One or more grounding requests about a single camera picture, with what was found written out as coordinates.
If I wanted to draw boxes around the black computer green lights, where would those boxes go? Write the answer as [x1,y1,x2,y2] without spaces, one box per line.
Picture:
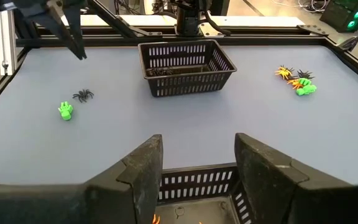
[319,0,358,34]

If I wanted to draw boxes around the black curved frame bracket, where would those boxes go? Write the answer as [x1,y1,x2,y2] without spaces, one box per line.
[336,35,358,53]

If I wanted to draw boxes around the silver aluminium extrusion bar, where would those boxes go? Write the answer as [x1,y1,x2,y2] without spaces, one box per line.
[0,9,19,77]

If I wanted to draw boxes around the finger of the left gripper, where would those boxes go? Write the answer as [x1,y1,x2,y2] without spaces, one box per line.
[47,4,86,60]
[65,4,87,59]

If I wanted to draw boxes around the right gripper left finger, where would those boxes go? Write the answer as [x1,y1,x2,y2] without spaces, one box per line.
[0,134,163,224]

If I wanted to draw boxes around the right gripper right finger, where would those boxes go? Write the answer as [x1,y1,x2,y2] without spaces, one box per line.
[234,133,358,224]

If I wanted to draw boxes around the black slotted plastic basket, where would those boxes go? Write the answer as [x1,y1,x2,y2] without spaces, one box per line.
[157,162,254,224]
[137,39,238,98]

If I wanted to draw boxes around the grey table mat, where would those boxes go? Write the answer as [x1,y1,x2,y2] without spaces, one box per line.
[0,45,358,187]

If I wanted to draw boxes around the black cable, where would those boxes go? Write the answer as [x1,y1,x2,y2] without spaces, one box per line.
[203,11,232,37]

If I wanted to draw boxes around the black plastic spider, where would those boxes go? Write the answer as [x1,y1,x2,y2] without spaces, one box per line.
[296,69,316,80]
[72,89,95,103]

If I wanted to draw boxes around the black aluminium table frame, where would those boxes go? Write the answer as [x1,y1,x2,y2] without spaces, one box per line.
[0,0,358,121]

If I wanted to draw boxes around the white metal mounting plate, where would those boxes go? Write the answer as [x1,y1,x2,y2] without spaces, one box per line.
[199,22,225,39]

